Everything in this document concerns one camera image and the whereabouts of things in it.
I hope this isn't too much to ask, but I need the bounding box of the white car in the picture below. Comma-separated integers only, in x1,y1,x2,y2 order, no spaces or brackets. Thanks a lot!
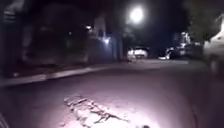
126,46,150,62

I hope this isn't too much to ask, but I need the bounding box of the dark asphalt road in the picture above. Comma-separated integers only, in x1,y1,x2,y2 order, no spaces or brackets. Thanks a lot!
0,59,224,128

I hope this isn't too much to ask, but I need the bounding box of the street lamp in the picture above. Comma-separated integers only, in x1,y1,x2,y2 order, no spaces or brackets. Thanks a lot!
128,5,145,25

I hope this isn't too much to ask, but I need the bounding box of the dark vehicle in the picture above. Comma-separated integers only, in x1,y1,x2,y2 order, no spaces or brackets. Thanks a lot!
159,46,188,61

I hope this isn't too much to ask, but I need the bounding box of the pale concrete kerb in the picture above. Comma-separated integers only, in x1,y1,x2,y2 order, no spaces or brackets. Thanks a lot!
0,63,128,88

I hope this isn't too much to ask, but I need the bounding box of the tree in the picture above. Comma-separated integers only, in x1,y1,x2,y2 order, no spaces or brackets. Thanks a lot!
182,0,224,44

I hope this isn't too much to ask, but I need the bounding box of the pale vehicle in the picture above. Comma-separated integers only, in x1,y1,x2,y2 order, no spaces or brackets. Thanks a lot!
202,30,224,73

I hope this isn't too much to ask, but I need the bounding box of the building with lit wall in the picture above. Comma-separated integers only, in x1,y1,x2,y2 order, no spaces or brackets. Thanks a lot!
19,13,124,66

